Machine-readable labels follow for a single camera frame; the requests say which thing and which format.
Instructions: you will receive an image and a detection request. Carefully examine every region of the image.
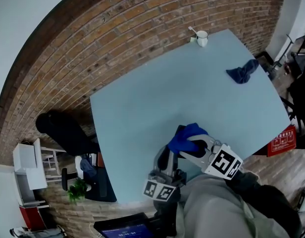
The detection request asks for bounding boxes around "white charger cable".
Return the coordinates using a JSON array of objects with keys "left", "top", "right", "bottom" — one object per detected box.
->
[{"left": 89, "top": 223, "right": 101, "bottom": 238}]

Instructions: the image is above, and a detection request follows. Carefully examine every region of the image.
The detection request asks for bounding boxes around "white stool frame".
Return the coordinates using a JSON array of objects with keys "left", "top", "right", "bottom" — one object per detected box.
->
[{"left": 40, "top": 146, "right": 66, "bottom": 182}]

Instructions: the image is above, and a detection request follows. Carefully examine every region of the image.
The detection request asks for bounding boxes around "person's grey sweatshirt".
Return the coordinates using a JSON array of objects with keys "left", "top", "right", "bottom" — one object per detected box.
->
[{"left": 176, "top": 174, "right": 292, "bottom": 238}]

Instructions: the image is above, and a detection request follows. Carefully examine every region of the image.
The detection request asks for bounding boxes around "black high-back office chair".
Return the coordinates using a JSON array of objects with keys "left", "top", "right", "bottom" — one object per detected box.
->
[{"left": 35, "top": 110, "right": 118, "bottom": 203}]

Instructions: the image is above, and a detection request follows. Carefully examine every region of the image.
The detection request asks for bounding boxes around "red cabinet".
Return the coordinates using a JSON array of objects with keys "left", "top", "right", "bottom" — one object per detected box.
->
[{"left": 18, "top": 206, "right": 47, "bottom": 230}]

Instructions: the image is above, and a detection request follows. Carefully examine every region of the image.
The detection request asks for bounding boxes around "person's right forearm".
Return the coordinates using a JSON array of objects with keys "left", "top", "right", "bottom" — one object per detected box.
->
[{"left": 225, "top": 171, "right": 303, "bottom": 238}]

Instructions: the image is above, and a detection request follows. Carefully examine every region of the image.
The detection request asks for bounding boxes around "white cabinet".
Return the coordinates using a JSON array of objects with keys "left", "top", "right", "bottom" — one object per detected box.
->
[{"left": 13, "top": 137, "right": 48, "bottom": 207}]

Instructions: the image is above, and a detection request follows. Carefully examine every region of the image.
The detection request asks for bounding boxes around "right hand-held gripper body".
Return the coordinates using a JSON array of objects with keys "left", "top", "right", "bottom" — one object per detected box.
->
[{"left": 199, "top": 137, "right": 244, "bottom": 180}]

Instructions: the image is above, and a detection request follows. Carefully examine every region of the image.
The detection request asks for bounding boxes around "dark navy cloth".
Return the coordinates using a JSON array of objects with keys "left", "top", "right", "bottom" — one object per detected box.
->
[{"left": 226, "top": 59, "right": 259, "bottom": 85}]

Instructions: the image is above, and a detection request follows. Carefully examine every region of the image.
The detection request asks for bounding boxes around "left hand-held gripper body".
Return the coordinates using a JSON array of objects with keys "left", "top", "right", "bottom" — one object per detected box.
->
[{"left": 143, "top": 169, "right": 187, "bottom": 203}]

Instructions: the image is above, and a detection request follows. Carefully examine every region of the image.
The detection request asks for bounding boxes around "red box with white print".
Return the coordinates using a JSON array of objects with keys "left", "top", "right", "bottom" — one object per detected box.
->
[{"left": 266, "top": 124, "right": 297, "bottom": 158}]

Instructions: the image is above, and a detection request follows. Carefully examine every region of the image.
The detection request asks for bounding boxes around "person's left forearm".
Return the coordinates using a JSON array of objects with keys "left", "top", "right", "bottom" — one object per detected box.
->
[{"left": 153, "top": 187, "right": 182, "bottom": 237}]

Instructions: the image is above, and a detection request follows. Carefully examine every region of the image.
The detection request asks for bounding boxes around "black tablet with timer screen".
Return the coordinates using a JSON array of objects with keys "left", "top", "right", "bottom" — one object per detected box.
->
[{"left": 93, "top": 212, "right": 155, "bottom": 238}]

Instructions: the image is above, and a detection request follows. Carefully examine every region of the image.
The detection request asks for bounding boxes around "metal desk frame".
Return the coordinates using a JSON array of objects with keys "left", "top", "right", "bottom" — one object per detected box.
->
[{"left": 273, "top": 26, "right": 305, "bottom": 69}]

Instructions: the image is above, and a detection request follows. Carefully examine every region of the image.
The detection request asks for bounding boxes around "grey-blue garment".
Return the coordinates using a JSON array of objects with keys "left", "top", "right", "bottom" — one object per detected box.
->
[{"left": 80, "top": 155, "right": 98, "bottom": 179}]

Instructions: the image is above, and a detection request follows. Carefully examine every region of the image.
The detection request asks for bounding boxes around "green potted plant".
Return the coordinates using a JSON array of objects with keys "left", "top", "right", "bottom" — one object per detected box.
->
[{"left": 67, "top": 178, "right": 89, "bottom": 204}]

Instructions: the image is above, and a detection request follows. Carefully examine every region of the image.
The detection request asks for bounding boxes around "bright blue cloth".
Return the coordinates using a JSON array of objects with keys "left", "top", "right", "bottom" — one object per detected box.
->
[{"left": 167, "top": 122, "right": 209, "bottom": 155}]

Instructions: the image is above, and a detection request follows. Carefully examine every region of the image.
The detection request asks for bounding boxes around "white enamel mug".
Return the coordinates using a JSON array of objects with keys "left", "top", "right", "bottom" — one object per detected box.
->
[{"left": 196, "top": 30, "right": 209, "bottom": 48}]

